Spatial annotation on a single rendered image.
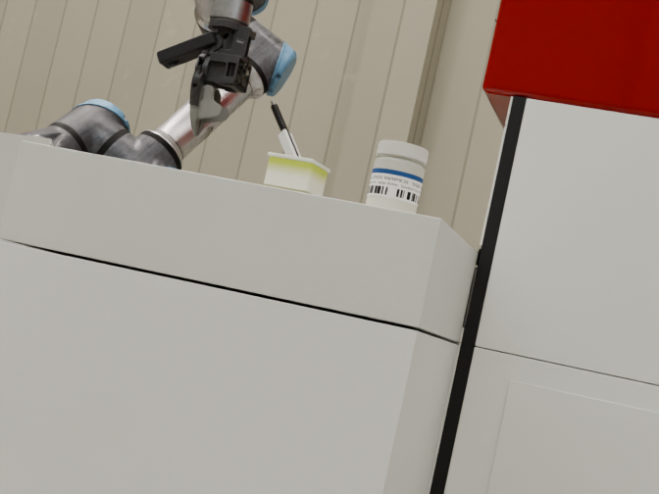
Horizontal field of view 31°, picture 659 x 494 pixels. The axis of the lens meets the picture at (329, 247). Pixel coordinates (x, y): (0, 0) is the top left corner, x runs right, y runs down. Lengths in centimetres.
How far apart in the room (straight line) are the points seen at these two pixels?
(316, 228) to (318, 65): 370
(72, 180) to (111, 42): 436
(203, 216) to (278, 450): 33
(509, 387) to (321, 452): 41
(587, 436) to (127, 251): 74
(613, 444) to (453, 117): 314
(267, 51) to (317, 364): 123
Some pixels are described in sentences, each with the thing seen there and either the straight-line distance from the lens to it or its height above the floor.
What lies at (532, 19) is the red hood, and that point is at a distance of 197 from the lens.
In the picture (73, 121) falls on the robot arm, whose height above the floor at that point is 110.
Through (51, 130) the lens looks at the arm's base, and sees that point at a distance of 248.
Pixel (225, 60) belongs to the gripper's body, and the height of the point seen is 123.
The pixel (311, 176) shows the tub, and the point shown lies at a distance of 176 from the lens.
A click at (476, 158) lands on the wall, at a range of 478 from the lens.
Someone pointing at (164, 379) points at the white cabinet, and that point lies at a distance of 165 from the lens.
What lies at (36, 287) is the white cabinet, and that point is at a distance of 174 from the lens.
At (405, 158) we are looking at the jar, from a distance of 162.
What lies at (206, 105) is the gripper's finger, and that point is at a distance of 221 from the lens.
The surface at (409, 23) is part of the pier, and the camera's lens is 499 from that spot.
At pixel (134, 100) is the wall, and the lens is 586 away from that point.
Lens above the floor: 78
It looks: 4 degrees up
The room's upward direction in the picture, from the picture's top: 12 degrees clockwise
